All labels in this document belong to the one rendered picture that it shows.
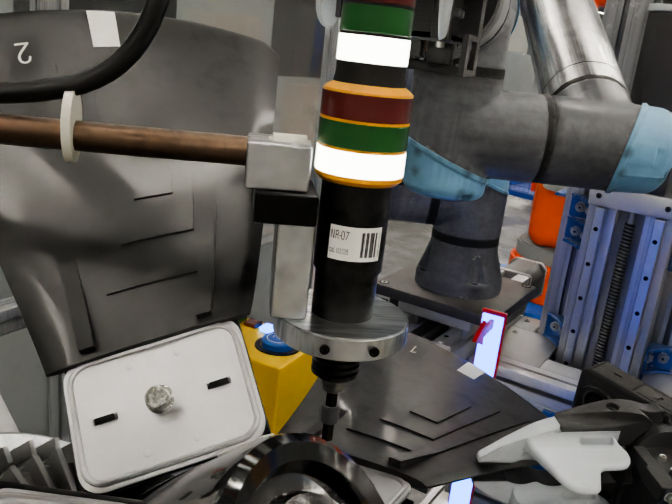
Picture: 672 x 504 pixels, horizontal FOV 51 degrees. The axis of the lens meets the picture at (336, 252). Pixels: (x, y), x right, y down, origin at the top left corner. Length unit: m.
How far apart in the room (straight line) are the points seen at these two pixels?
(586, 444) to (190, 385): 0.26
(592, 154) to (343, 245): 0.32
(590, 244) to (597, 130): 0.63
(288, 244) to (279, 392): 0.49
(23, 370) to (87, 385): 0.84
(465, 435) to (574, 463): 0.08
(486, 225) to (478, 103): 0.62
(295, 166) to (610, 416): 0.27
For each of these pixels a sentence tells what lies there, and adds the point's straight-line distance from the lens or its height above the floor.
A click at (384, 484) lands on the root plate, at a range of 0.42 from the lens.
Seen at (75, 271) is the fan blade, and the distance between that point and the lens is 0.39.
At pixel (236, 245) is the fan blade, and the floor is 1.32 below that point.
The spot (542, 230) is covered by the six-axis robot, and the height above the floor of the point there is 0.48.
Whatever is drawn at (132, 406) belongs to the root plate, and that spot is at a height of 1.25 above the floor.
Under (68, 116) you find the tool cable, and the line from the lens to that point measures 0.34.
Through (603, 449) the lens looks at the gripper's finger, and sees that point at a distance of 0.49.
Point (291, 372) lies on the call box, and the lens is 0.83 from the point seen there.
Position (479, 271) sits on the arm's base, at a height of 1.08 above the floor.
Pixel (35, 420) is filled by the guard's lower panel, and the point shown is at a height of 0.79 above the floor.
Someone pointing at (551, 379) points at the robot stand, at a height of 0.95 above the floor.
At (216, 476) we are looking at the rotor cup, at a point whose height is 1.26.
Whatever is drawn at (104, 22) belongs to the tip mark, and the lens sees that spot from 0.49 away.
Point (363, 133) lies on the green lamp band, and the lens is 0.32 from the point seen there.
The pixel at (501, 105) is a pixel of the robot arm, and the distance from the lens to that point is 0.60.
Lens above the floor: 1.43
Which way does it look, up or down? 17 degrees down
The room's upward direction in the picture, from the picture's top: 6 degrees clockwise
